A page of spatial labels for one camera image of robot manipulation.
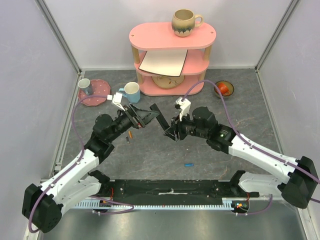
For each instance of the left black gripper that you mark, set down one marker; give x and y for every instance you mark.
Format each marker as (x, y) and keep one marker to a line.
(134, 114)

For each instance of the grey dotted mug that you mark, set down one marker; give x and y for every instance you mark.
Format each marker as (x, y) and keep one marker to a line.
(86, 86)

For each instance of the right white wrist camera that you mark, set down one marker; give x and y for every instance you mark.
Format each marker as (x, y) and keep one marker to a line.
(183, 105)

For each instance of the pink dotted plate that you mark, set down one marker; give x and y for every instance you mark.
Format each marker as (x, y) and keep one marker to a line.
(100, 91)

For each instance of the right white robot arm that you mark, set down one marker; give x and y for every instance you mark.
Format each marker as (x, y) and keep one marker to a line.
(296, 179)

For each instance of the orange cup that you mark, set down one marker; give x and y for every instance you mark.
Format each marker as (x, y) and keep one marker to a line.
(223, 88)

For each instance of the beige painted bowl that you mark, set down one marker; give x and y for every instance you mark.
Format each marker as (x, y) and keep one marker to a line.
(167, 82)

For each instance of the white square plate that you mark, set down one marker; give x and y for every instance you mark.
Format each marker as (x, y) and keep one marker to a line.
(164, 62)

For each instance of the white cable duct strip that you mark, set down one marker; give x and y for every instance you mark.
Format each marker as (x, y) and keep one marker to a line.
(99, 205)

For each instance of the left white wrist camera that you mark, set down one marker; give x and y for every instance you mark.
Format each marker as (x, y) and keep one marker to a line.
(116, 100)

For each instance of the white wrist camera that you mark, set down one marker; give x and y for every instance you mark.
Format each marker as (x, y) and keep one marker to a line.
(183, 105)
(116, 100)

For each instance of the patterned small bowl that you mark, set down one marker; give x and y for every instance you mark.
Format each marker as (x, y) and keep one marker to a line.
(230, 86)

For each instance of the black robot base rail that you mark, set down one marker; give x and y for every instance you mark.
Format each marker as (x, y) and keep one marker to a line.
(174, 191)

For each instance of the pink three-tier shelf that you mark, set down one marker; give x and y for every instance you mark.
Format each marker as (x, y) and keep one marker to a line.
(160, 36)

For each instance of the black remote control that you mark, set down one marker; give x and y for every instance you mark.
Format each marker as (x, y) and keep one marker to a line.
(160, 118)

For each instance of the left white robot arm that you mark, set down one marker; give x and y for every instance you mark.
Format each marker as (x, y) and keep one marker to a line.
(45, 204)

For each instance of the light blue mug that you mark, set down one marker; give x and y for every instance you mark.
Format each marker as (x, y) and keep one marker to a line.
(131, 91)

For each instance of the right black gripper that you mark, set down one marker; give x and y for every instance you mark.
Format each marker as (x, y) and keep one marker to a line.
(175, 128)

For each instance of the beige ceramic mug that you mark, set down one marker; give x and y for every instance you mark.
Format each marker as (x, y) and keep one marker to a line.
(184, 21)

